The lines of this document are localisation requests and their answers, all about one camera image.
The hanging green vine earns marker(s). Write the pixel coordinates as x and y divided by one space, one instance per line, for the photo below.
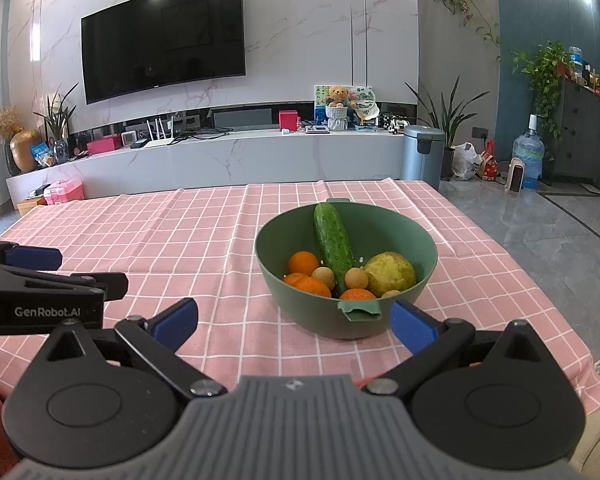
455 0

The pink checked tablecloth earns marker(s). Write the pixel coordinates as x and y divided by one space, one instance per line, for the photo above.
180 235

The white plastic bag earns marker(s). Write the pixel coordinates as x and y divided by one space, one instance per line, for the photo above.
465 162

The longan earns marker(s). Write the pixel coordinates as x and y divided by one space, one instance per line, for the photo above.
391 294
325 276
356 278

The grey blue trash can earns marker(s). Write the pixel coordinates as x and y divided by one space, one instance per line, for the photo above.
422 160

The grey drawer cabinet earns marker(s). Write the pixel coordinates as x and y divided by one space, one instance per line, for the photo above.
585 130

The black television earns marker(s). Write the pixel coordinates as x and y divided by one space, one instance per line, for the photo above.
165 40

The small white clock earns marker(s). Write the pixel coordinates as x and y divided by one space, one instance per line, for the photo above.
129 137

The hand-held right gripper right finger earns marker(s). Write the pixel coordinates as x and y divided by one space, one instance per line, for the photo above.
415 327

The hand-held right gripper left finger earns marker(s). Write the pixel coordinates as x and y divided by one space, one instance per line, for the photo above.
175 320

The flat pink box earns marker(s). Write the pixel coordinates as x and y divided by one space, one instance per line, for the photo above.
104 145

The orange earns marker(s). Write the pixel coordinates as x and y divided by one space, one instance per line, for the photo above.
314 288
356 295
291 279
302 262

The small white heater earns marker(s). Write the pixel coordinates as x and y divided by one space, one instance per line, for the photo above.
515 177

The potted long-leaf plant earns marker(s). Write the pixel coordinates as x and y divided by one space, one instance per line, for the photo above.
57 120

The red box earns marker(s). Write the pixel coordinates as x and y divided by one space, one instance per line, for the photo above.
288 121

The white marble television cabinet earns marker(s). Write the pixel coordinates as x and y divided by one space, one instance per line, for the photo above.
230 160

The brown teddy bear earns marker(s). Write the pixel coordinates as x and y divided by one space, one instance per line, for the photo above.
338 95

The red gift bag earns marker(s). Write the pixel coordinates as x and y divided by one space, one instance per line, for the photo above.
487 165

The green painting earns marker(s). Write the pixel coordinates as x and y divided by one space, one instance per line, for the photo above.
321 100

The round painted fan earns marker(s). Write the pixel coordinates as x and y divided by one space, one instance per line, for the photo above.
365 102

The black and white toy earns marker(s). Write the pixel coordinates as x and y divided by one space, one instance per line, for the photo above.
395 124

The cucumber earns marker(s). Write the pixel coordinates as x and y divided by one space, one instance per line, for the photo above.
332 240

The yellow green round fruit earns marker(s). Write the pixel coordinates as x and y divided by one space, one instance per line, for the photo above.
387 272

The water bottle with pump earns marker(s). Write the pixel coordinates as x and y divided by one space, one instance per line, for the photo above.
528 157

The cardboard box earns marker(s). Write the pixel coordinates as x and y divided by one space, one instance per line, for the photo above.
31 206

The green bowl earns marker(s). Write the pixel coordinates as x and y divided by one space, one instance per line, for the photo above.
300 310

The kitchen scale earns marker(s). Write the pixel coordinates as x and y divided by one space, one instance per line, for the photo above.
317 129

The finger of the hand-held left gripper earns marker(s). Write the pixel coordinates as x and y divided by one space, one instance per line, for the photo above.
32 258
107 284

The potted snake plant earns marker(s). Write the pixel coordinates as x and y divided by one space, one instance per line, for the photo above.
450 120

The blue snack bag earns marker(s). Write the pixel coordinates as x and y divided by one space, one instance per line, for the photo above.
41 154

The black wall socket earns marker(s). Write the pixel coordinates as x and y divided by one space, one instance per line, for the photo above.
480 133

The pink storage box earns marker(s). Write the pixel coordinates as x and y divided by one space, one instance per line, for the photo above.
65 192

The black speaker bar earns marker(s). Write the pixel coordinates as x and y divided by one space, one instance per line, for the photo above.
242 117

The potted green vine plant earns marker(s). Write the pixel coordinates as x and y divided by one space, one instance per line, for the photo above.
545 75

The white router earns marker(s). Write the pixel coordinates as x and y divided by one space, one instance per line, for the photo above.
160 142

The brown vase with dried flowers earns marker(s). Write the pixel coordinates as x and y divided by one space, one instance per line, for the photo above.
22 152

